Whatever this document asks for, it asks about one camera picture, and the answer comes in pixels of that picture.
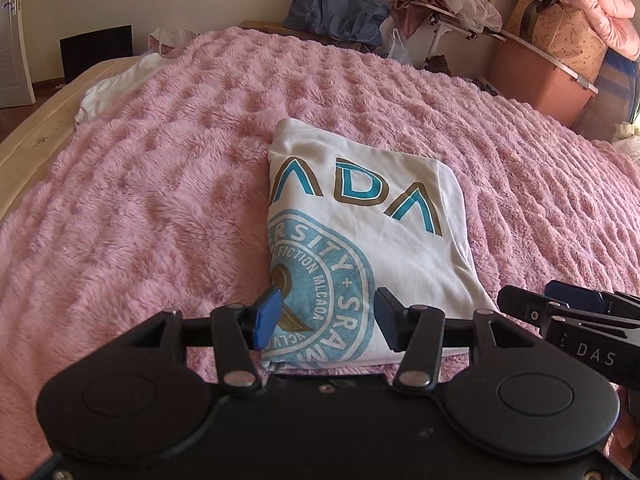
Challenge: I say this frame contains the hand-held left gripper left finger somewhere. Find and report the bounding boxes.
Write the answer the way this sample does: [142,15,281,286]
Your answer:
[117,286,284,395]

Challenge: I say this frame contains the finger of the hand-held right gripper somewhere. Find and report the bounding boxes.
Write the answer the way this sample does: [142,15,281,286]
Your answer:
[496,285,576,333]
[544,280,640,314]

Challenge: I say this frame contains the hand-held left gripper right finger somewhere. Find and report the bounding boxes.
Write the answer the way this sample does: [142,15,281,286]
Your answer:
[375,287,548,390]

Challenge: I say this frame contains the white printed sweatshirt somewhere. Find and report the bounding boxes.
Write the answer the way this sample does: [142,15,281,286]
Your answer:
[261,117,501,367]

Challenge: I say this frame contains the dark red clothes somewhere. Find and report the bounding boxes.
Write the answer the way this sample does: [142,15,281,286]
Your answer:
[425,52,453,76]

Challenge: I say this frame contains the pink clothes pile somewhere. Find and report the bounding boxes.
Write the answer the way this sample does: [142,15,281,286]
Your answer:
[390,0,441,36]

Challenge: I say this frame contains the white cloth pile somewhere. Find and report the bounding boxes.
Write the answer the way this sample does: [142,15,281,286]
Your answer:
[611,121,640,161]

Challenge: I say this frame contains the pink fluffy blanket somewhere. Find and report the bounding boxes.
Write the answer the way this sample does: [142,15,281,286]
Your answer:
[0,26,640,466]

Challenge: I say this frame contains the blue storage bag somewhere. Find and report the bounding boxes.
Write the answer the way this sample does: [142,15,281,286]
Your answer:
[575,52,640,141]

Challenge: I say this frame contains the pink storage box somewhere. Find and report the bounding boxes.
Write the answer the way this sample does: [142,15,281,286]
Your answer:
[487,30,600,128]

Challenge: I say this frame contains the patterned fabric storage bag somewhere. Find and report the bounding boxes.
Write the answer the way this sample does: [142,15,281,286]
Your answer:
[505,0,608,68]

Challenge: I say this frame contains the small clear plastic bag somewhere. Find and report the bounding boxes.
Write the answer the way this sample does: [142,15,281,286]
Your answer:
[384,27,415,66]

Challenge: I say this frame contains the beige mattress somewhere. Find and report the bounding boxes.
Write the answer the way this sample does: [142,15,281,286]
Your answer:
[0,57,151,216]

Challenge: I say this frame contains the white folding table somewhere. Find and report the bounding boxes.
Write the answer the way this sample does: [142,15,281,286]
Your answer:
[410,0,508,61]

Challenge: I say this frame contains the white tote bag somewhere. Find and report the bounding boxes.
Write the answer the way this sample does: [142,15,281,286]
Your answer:
[149,27,201,56]

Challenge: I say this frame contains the blue duffel bag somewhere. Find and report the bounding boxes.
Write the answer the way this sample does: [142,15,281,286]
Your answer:
[282,0,392,53]

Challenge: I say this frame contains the black panel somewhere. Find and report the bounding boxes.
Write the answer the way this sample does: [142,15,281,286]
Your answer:
[60,25,133,71]

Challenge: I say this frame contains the white door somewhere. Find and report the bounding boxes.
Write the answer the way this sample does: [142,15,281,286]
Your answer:
[0,0,36,109]

